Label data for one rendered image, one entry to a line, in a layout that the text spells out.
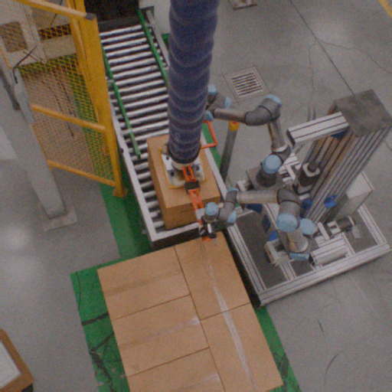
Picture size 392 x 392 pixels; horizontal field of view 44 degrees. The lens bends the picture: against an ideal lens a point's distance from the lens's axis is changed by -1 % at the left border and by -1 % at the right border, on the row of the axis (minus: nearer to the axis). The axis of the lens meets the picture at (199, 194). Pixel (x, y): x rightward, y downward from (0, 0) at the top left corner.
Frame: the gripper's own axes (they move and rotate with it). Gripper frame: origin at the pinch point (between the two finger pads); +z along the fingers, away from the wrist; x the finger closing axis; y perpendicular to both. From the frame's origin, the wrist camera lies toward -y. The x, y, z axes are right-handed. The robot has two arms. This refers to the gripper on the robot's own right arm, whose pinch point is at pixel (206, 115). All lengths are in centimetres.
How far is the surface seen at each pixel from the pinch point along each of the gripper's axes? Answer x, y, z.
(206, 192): -15, 55, 13
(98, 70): -72, -7, -62
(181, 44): -33, 38, -121
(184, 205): -33, 61, 15
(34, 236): -154, 17, 108
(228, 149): 20.4, 8.0, 42.8
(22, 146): -132, 2, -11
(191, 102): -27, 40, -77
